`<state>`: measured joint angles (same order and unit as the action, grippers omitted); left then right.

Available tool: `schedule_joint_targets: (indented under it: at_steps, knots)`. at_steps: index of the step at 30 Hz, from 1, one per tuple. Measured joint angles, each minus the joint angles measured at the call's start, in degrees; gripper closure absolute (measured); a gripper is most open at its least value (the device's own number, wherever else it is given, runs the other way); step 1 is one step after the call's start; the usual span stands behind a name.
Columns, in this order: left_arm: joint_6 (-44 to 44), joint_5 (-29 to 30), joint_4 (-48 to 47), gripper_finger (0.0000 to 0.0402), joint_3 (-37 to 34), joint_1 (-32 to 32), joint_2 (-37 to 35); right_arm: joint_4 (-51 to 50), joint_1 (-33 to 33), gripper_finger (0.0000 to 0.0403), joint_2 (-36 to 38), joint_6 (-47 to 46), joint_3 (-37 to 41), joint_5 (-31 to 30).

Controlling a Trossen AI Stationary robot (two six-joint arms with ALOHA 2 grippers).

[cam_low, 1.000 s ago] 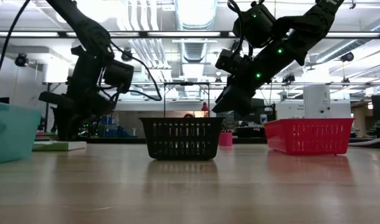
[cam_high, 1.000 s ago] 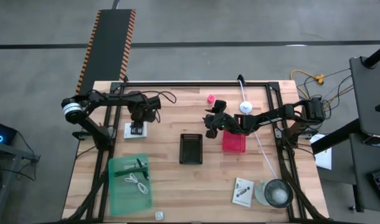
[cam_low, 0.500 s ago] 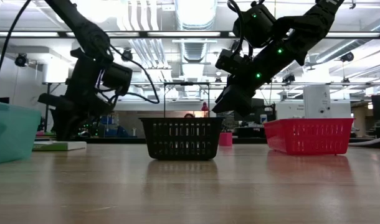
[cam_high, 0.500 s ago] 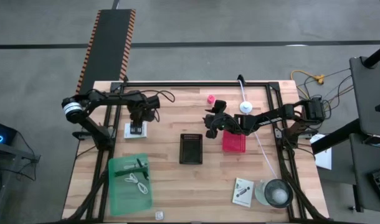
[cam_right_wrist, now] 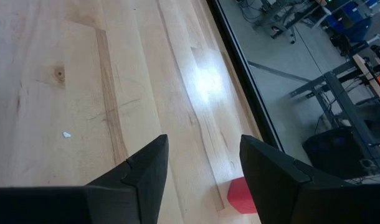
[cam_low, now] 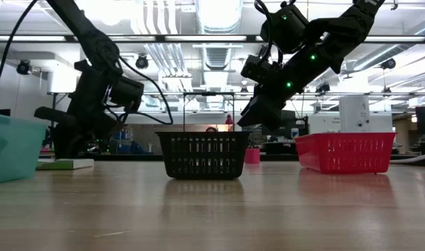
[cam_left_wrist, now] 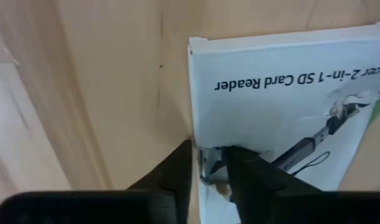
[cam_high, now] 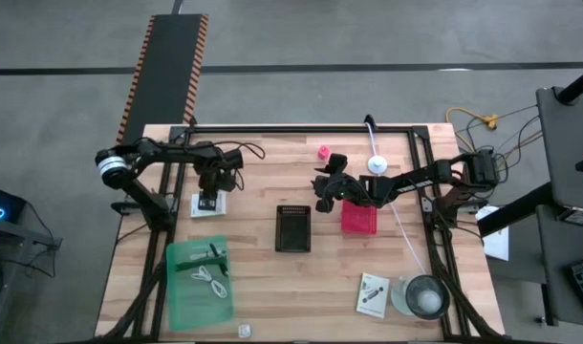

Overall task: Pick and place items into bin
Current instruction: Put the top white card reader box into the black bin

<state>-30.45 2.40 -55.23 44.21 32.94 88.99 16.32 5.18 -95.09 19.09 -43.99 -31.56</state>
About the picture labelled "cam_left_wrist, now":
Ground white SD card reader box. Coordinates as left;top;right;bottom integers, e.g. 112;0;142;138
187;21;380;224

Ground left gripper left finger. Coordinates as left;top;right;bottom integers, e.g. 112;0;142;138
127;139;193;224

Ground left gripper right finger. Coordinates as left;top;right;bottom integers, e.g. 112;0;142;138
224;145;321;224

